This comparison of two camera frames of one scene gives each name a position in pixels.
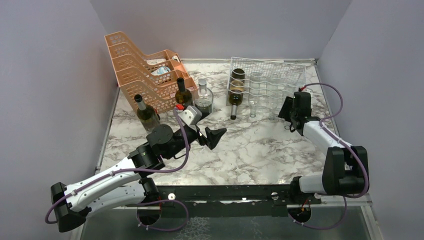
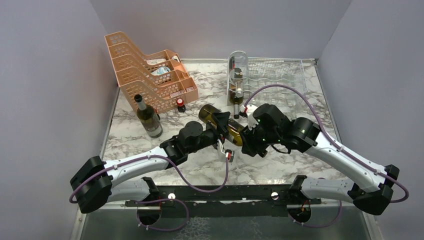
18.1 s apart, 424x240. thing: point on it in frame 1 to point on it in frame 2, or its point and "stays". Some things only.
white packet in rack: [155, 61] stays
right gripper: [284, 113] to [250, 145]
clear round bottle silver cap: [204, 98] to [238, 68]
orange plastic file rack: [154, 76] stays
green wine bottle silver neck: [148, 115] stays
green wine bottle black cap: [183, 96] to [235, 128]
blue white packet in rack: [161, 70] stays
